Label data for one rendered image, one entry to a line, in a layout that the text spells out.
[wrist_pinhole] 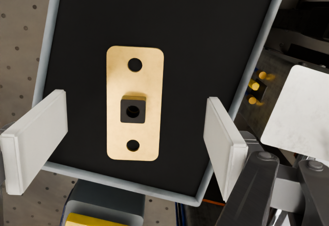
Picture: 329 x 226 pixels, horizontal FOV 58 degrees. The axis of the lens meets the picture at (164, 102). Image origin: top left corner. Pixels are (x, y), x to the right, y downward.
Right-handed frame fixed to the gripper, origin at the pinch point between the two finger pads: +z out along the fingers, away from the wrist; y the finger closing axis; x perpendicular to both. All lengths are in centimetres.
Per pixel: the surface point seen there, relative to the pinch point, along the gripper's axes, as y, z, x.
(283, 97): 12.5, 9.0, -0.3
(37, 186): -28, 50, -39
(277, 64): 12.7, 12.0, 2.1
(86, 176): -3.7, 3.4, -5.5
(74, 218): -5.1, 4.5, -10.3
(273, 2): 8.3, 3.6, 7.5
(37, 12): -25, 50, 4
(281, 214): 20.3, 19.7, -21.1
